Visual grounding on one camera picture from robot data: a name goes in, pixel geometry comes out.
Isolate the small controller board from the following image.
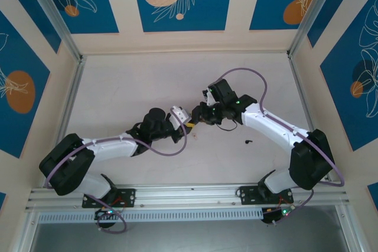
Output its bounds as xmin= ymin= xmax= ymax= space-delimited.
xmin=94 ymin=208 xmax=115 ymax=220
xmin=261 ymin=206 xmax=296 ymax=225

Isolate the grey metal sheet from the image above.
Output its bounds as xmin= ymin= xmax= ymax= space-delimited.
xmin=28 ymin=221 xmax=351 ymax=252

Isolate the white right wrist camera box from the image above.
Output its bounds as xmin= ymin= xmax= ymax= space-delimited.
xmin=202 ymin=89 xmax=219 ymax=107

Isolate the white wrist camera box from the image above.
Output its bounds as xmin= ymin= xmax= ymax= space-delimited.
xmin=202 ymin=89 xmax=219 ymax=107
xmin=170 ymin=105 xmax=190 ymax=123

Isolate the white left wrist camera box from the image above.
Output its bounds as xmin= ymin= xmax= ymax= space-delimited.
xmin=170 ymin=105 xmax=190 ymax=123

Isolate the thin black cable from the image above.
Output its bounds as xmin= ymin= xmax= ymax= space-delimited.
xmin=217 ymin=121 xmax=239 ymax=132

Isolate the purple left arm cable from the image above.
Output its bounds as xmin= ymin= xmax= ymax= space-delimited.
xmin=45 ymin=109 xmax=188 ymax=234

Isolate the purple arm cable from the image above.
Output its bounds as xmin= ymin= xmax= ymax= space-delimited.
xmin=213 ymin=67 xmax=347 ymax=226
xmin=45 ymin=109 xmax=188 ymax=234

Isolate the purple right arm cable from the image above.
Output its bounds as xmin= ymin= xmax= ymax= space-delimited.
xmin=213 ymin=67 xmax=347 ymax=226

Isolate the long aluminium base rail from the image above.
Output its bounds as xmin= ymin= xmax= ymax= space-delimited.
xmin=25 ymin=184 xmax=351 ymax=210

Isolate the aluminium side rail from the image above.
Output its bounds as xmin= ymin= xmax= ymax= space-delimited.
xmin=288 ymin=55 xmax=333 ymax=182
xmin=54 ymin=55 xmax=87 ymax=146

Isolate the white slotted cable duct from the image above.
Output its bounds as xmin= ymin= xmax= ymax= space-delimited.
xmin=37 ymin=208 xmax=264 ymax=224

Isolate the aluminium frame post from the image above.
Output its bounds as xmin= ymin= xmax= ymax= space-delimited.
xmin=286 ymin=0 xmax=340 ymax=58
xmin=20 ymin=0 xmax=84 ymax=64

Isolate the aluminium frame bar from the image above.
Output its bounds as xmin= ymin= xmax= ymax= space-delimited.
xmin=336 ymin=204 xmax=366 ymax=252
xmin=16 ymin=210 xmax=41 ymax=252

